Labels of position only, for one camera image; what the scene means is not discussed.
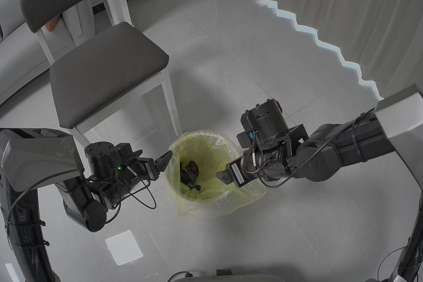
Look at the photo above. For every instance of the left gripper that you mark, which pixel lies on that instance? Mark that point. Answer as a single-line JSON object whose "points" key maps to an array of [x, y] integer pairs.
{"points": [[142, 168]]}

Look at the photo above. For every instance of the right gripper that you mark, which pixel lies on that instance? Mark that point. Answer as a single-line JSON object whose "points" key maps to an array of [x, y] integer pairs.
{"points": [[248, 171]]}

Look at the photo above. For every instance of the yellow plastic bag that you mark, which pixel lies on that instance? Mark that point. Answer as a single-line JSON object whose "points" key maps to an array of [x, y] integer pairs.
{"points": [[214, 155]]}

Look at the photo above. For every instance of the black plastic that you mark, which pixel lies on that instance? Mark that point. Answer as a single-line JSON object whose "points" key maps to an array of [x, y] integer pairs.
{"points": [[190, 175]]}

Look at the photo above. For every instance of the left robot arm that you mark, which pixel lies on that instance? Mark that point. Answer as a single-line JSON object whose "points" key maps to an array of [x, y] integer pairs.
{"points": [[39, 158]]}

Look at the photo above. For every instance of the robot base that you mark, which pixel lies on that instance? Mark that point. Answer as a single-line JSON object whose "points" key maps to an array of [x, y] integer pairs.
{"points": [[231, 277]]}

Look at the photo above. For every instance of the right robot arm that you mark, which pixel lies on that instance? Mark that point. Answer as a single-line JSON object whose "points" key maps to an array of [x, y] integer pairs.
{"points": [[347, 145]]}

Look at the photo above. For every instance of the grey cushioned white chair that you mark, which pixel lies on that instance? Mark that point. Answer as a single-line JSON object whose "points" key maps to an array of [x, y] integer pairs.
{"points": [[105, 75]]}

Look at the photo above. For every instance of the orange cushion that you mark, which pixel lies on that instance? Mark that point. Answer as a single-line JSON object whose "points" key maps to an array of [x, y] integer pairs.
{"points": [[53, 24]]}

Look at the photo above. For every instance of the pale grey sofa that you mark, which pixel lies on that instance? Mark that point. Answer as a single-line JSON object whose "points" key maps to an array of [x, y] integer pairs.
{"points": [[19, 56]]}

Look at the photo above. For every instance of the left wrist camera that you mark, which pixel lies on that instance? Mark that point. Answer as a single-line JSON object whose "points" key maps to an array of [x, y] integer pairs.
{"points": [[125, 151]]}

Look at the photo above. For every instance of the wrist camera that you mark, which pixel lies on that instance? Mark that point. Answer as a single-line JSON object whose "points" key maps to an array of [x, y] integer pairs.
{"points": [[244, 138], [125, 151]]}

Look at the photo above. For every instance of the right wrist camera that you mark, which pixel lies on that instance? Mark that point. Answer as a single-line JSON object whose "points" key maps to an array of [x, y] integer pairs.
{"points": [[244, 138]]}

